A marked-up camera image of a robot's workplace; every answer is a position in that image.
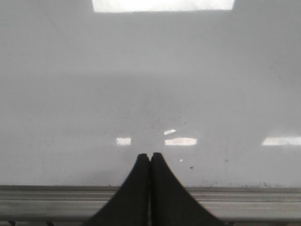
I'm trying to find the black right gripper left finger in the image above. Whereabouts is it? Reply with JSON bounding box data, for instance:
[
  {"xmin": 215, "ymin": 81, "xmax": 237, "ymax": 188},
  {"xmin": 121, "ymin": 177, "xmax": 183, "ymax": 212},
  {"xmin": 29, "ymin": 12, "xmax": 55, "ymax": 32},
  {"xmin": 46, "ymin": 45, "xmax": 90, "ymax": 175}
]
[{"xmin": 85, "ymin": 153, "xmax": 150, "ymax": 226}]

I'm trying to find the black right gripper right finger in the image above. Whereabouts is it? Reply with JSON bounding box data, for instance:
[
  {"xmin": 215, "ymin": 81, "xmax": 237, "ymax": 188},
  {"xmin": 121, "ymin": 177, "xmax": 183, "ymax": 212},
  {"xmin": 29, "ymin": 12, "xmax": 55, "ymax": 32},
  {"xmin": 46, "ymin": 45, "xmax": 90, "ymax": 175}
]
[{"xmin": 150, "ymin": 153, "xmax": 225, "ymax": 226}]

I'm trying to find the white whiteboard with aluminium frame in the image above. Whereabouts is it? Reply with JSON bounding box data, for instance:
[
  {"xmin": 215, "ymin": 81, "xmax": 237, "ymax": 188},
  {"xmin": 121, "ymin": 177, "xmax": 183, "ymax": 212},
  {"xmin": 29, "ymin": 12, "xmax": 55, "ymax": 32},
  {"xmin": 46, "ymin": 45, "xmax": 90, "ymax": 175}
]
[{"xmin": 0, "ymin": 0, "xmax": 301, "ymax": 226}]

